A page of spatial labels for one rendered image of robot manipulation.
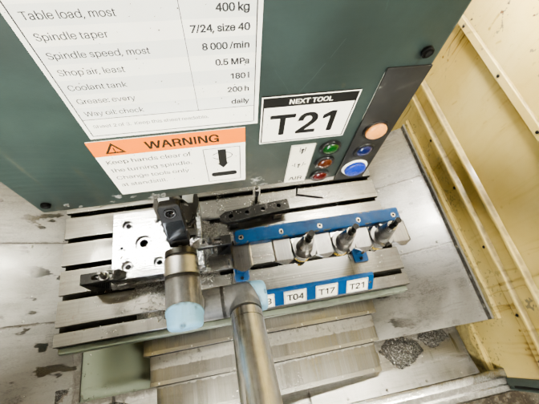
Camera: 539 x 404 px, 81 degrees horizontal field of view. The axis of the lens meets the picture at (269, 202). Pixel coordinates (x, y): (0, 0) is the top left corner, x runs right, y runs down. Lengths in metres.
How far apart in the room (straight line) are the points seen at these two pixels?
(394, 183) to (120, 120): 1.36
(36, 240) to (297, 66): 1.46
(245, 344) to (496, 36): 1.14
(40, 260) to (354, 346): 1.30
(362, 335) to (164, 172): 1.13
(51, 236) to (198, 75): 1.41
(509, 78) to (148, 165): 1.09
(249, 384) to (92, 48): 0.56
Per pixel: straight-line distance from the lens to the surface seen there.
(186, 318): 0.68
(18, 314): 1.55
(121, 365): 1.47
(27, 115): 0.34
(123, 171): 0.39
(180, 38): 0.26
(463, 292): 1.45
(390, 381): 1.45
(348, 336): 1.35
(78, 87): 0.30
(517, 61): 1.23
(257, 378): 0.65
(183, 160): 0.37
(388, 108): 0.37
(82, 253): 1.30
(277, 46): 0.27
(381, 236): 0.89
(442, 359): 1.56
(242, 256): 0.83
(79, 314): 1.24
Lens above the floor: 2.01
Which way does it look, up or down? 63 degrees down
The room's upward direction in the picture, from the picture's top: 9 degrees clockwise
